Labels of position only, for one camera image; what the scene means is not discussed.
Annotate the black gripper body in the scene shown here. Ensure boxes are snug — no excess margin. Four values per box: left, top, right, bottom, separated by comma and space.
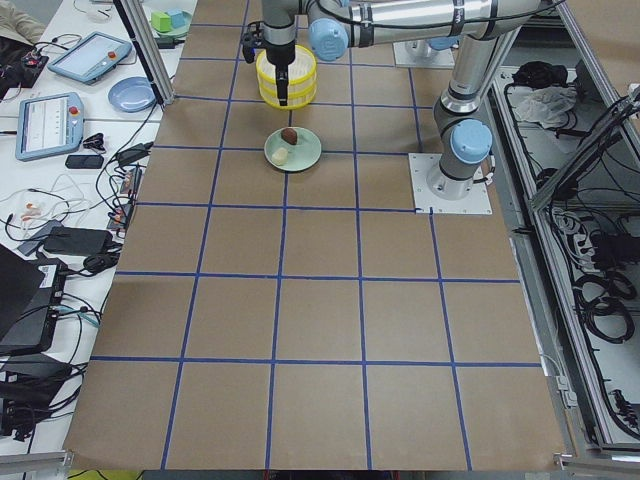
263, 24, 295, 66

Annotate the yellow steamer layer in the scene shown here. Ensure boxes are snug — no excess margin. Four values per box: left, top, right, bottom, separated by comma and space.
255, 43, 318, 87
257, 79, 318, 109

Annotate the white bun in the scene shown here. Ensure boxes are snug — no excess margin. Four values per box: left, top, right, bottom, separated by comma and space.
271, 147, 289, 166

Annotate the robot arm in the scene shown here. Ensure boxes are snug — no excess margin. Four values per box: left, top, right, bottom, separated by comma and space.
241, 0, 556, 153

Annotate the brown bun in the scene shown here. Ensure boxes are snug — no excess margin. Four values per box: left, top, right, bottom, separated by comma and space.
280, 127, 298, 145

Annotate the light green plate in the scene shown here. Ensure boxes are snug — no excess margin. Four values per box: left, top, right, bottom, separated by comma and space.
264, 127, 322, 172

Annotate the blue foam block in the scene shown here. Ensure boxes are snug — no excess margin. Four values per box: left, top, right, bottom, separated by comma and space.
165, 9, 187, 29

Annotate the green bowl with blocks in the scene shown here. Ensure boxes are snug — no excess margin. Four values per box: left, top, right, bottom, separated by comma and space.
150, 9, 192, 38

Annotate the green foam block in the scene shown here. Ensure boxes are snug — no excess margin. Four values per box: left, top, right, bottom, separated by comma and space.
150, 11, 172, 33

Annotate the blue plate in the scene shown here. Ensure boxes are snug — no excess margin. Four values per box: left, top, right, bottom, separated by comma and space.
108, 76, 156, 113

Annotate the upper teach pendant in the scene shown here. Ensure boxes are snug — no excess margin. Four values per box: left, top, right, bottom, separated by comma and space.
47, 32, 133, 84

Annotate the teach pendant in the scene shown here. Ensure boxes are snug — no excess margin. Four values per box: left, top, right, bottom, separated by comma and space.
15, 92, 84, 162
47, 32, 133, 84

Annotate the lower teach pendant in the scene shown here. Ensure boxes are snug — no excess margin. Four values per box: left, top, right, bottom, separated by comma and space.
15, 92, 84, 162

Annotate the white crumpled cloth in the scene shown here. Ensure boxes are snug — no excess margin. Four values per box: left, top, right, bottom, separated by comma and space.
514, 86, 578, 129

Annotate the large black power brick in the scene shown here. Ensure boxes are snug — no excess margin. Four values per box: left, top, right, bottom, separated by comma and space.
43, 227, 112, 256

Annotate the black laptop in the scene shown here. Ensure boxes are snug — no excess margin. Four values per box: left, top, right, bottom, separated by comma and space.
1, 246, 67, 356

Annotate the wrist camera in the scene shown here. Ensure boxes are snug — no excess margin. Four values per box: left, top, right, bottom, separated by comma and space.
241, 21, 264, 64

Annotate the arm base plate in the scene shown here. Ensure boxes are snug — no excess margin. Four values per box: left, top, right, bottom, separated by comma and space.
393, 38, 458, 69
408, 153, 493, 215

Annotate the aluminium frame post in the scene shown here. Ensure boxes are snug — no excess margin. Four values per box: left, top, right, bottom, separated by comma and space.
114, 0, 175, 108

